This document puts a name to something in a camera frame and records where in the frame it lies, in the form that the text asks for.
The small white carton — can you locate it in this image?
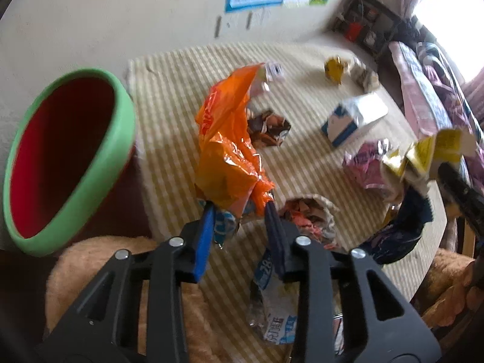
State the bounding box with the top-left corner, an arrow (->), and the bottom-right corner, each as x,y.
265,61 -> 286,82

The red box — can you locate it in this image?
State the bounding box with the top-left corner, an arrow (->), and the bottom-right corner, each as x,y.
344,21 -> 361,42

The dark blue wrapper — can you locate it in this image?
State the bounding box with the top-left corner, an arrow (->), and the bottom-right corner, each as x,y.
363,188 -> 432,265

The tan fleece cloth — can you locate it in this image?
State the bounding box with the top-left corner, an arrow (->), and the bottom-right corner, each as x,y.
45,236 -> 227,363

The orange plastic bag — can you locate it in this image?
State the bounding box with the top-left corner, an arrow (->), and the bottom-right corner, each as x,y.
195,64 -> 276,246

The dark metal shelf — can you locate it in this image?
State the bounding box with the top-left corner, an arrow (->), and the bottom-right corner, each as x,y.
333,0 -> 417,59

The crumpled pink white carton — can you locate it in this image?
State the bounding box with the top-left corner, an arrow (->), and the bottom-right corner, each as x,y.
250,77 -> 271,101

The window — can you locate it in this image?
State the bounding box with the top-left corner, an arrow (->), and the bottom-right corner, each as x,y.
412,0 -> 484,84

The crumpled orange white paper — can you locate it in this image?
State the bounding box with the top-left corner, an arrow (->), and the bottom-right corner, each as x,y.
280,195 -> 341,252

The crumpled beige carton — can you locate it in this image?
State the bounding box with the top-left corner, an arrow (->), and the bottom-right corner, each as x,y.
350,58 -> 380,92

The red white packet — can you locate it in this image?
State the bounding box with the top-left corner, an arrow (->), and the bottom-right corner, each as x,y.
333,316 -> 345,353

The clear plastic wrapper blue label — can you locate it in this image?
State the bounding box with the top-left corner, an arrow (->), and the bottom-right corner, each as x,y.
247,250 -> 303,345

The red bin with green rim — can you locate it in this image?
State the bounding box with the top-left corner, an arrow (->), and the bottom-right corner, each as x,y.
3,68 -> 142,258

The small yellow wrapper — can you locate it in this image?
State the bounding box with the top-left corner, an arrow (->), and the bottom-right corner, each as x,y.
324,56 -> 350,84

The blue white box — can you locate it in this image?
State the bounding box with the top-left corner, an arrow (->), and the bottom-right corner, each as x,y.
321,93 -> 389,148

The wooden bed frame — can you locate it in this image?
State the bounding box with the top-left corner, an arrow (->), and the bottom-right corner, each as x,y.
457,215 -> 478,254

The yellow wrapper with black print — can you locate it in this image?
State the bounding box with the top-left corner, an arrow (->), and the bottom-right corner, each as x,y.
382,128 -> 475,203

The dark brown carton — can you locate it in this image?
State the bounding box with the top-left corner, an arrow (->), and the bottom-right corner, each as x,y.
246,109 -> 292,148

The bed with patterned bedding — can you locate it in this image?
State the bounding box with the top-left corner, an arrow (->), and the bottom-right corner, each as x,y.
389,40 -> 484,182

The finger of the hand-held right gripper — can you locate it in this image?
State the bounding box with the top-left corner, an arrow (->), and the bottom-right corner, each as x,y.
437,162 -> 484,235

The pink snack wrapper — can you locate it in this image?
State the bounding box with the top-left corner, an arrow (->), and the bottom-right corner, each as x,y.
342,140 -> 394,190

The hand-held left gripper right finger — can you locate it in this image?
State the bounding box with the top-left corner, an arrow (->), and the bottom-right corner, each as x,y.
265,200 -> 441,363

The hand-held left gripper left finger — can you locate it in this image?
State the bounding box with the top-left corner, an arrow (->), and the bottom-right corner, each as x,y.
36,201 -> 217,363

